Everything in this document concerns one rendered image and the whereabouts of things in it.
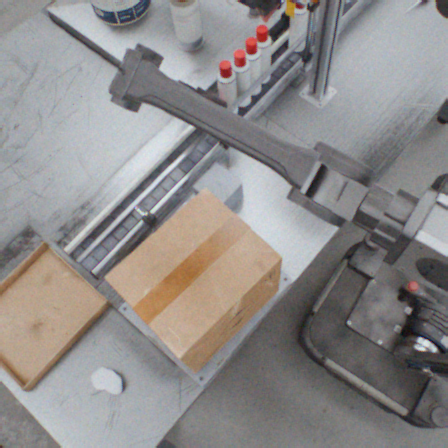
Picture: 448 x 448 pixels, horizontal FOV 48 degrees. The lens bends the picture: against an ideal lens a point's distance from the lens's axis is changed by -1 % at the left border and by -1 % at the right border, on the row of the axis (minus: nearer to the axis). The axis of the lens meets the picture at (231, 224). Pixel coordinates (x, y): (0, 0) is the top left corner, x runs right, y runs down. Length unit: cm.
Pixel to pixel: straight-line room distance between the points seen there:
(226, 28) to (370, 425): 157
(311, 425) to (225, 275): 118
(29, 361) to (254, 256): 68
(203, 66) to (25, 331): 94
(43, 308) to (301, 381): 112
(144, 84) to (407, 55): 116
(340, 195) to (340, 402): 149
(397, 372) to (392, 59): 108
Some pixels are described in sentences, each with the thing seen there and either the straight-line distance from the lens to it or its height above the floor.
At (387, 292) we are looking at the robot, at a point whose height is 26.
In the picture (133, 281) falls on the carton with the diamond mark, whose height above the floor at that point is 112.
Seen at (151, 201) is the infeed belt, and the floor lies 88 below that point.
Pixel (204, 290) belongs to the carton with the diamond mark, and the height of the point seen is 112.
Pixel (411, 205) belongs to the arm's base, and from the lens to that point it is 74.
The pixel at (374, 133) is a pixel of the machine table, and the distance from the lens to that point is 159.
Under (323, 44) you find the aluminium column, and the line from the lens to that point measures 145.
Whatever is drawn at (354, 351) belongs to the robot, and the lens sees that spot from 194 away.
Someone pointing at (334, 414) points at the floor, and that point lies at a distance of 215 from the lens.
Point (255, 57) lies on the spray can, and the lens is 145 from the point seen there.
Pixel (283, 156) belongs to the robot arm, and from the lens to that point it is 76.
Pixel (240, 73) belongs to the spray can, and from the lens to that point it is 142.
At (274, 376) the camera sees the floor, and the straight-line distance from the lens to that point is 214.
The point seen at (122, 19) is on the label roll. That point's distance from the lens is 181.
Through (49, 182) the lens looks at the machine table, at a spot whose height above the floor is 83.
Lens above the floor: 213
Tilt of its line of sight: 67 degrees down
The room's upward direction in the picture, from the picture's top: 8 degrees counter-clockwise
